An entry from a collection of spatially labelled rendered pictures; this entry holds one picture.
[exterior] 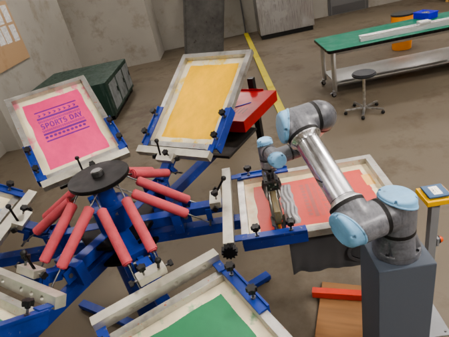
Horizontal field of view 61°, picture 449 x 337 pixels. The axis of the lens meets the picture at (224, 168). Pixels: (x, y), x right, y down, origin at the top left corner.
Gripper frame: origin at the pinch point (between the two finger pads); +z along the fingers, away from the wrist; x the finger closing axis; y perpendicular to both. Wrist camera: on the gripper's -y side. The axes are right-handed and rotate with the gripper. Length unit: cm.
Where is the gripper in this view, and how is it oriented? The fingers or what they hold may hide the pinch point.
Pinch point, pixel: (273, 196)
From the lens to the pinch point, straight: 201.9
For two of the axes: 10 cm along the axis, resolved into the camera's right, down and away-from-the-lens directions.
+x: 9.8, -1.8, -0.8
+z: 1.9, 8.5, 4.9
